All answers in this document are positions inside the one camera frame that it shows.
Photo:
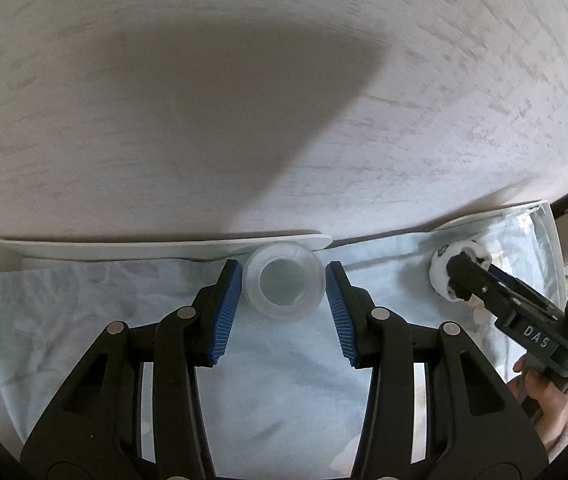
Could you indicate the translucent plastic cup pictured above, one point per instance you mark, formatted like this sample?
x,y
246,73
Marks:
x,y
252,285

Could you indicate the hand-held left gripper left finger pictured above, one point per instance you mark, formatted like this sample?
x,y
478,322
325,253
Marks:
x,y
226,310

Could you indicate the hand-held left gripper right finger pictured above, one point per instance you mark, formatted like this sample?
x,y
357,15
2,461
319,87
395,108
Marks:
x,y
341,310

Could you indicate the person's right hand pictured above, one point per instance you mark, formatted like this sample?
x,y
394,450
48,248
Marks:
x,y
554,410

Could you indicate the floral light blue tablecloth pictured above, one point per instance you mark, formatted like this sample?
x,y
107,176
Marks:
x,y
289,385

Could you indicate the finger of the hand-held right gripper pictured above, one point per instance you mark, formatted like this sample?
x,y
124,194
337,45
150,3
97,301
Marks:
x,y
519,287
474,280

